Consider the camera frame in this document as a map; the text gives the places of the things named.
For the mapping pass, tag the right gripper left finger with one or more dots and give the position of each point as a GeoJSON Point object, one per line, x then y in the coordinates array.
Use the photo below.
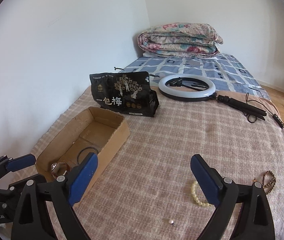
{"type": "Point", "coordinates": [65, 191]}

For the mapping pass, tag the open cardboard box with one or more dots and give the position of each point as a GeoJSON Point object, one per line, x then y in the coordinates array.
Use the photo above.
{"type": "Point", "coordinates": [95, 130]}

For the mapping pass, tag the folded floral quilt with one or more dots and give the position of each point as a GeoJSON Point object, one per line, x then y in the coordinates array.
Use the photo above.
{"type": "Point", "coordinates": [181, 40]}

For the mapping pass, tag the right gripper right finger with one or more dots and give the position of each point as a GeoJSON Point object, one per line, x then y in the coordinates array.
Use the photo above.
{"type": "Point", "coordinates": [254, 220]}

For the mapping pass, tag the black folded tripod stand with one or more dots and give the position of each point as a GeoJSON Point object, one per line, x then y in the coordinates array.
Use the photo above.
{"type": "Point", "coordinates": [252, 113]}

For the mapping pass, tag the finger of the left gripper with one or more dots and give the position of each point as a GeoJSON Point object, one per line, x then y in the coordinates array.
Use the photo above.
{"type": "Point", "coordinates": [12, 165]}
{"type": "Point", "coordinates": [27, 182]}

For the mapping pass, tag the blue checked bed sheet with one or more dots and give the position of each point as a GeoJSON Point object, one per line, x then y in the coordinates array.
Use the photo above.
{"type": "Point", "coordinates": [224, 70]}

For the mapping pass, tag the beige plaid blanket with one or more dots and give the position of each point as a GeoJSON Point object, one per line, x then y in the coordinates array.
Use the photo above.
{"type": "Point", "coordinates": [148, 182]}

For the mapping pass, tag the white ring light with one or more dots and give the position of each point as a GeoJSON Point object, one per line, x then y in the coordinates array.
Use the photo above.
{"type": "Point", "coordinates": [187, 88]}

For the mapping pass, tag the red strap wristwatch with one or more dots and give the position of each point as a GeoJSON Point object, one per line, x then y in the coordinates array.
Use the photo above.
{"type": "Point", "coordinates": [59, 169]}

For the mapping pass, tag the black snack bag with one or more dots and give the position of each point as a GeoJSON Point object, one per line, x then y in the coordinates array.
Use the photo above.
{"type": "Point", "coordinates": [126, 93]}

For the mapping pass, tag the brown wooden bead mala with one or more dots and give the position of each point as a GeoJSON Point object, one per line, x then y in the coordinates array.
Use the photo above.
{"type": "Point", "coordinates": [267, 183]}

